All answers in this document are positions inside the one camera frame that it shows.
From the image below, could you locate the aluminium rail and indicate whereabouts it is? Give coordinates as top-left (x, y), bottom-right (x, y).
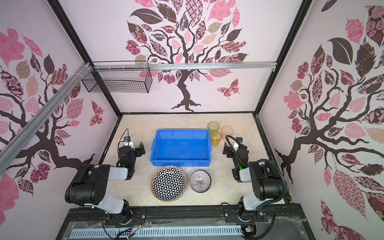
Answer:
top-left (1, 63), bottom-right (92, 173)
top-left (93, 61), bottom-right (277, 71)

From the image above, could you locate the floral pattern plate orange rim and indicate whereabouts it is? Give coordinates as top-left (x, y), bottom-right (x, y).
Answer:
top-left (151, 166), bottom-right (188, 202)

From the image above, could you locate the aluminium rail back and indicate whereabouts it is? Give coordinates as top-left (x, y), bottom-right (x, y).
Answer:
top-left (93, 61), bottom-right (277, 71)

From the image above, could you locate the blue plastic bin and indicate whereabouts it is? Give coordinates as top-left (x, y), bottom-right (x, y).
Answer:
top-left (150, 129), bottom-right (212, 167)

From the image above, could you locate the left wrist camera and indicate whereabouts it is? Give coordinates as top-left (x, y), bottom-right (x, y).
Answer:
top-left (123, 136), bottom-right (132, 145)

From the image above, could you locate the right black corrugated cable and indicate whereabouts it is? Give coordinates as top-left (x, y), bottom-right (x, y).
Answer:
top-left (224, 134), bottom-right (289, 208)

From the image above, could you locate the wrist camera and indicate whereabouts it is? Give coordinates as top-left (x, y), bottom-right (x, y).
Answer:
top-left (123, 136), bottom-right (132, 145)
top-left (236, 137), bottom-right (243, 145)

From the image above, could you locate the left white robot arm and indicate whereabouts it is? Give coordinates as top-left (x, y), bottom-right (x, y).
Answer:
top-left (65, 143), bottom-right (146, 225)

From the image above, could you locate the aluminium rail left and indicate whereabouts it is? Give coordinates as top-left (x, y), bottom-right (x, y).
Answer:
top-left (1, 63), bottom-right (92, 173)

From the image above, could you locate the yellow transparent cup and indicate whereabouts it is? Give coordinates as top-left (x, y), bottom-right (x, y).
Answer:
top-left (210, 131), bottom-right (222, 146)

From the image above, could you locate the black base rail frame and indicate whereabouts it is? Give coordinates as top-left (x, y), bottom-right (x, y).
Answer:
top-left (57, 203), bottom-right (315, 240)

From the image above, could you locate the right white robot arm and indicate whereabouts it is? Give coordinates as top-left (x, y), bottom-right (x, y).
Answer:
top-left (226, 145), bottom-right (288, 214)

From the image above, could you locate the black wire basket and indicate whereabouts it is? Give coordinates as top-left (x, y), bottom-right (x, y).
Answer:
top-left (82, 60), bottom-right (153, 94)

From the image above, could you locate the pink transparent cup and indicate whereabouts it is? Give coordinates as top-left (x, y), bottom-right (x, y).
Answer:
top-left (221, 126), bottom-right (234, 141)

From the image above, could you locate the green transparent cup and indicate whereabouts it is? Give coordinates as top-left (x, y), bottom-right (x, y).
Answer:
top-left (207, 122), bottom-right (220, 132)

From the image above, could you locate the white slotted cable duct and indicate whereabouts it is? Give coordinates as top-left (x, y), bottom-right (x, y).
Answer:
top-left (68, 226), bottom-right (243, 240)

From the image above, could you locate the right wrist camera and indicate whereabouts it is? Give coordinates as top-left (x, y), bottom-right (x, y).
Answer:
top-left (236, 137), bottom-right (243, 145)

